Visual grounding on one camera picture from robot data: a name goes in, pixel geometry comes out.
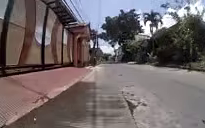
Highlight palm tree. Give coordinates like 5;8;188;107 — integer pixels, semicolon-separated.
143;9;164;36

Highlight green bushes and trees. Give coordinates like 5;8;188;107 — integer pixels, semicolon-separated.
123;0;205;68

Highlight beige wall with red arcs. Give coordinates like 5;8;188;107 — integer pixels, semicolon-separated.
0;0;78;80

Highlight grey asphalt road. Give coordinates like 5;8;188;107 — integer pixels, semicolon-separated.
3;63;205;128

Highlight large tree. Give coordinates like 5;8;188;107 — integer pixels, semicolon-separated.
101;9;145;63

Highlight grass verge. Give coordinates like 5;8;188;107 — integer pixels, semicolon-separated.
149;59;205;74

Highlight red gate building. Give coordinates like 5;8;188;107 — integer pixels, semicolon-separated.
68;23;92;68

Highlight red brick pavement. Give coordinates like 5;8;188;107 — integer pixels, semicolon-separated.
0;65;96;128

